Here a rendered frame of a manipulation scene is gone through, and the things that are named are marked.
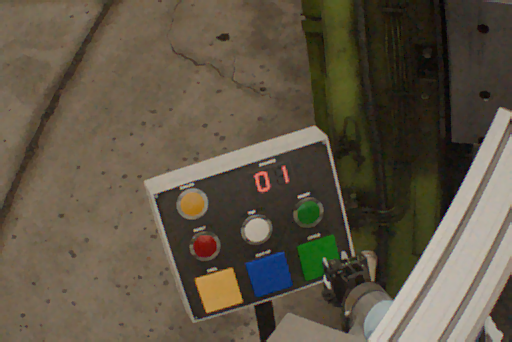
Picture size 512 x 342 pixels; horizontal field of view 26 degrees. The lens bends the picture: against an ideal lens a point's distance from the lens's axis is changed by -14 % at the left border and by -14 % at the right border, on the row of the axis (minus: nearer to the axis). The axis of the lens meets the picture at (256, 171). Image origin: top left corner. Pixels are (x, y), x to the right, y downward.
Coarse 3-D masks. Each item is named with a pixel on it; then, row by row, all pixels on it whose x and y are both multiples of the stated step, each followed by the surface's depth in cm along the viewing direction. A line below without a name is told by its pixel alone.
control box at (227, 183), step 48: (288, 144) 230; (240, 192) 228; (288, 192) 230; (336, 192) 232; (192, 240) 228; (240, 240) 230; (288, 240) 233; (336, 240) 235; (192, 288) 231; (240, 288) 233; (288, 288) 235
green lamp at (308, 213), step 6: (306, 204) 231; (312, 204) 231; (300, 210) 231; (306, 210) 231; (312, 210) 232; (318, 210) 232; (300, 216) 231; (306, 216) 232; (312, 216) 232; (318, 216) 232; (306, 222) 232; (312, 222) 232
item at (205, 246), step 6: (198, 240) 228; (204, 240) 228; (210, 240) 229; (198, 246) 228; (204, 246) 229; (210, 246) 229; (216, 246) 229; (198, 252) 229; (204, 252) 229; (210, 252) 229
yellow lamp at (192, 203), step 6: (192, 192) 226; (186, 198) 225; (192, 198) 226; (198, 198) 226; (180, 204) 226; (186, 204) 226; (192, 204) 226; (198, 204) 226; (186, 210) 226; (192, 210) 226; (198, 210) 227; (192, 216) 227
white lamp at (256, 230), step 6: (252, 222) 230; (258, 222) 230; (264, 222) 230; (246, 228) 230; (252, 228) 230; (258, 228) 230; (264, 228) 230; (246, 234) 230; (252, 234) 230; (258, 234) 230; (264, 234) 231; (252, 240) 231; (258, 240) 231
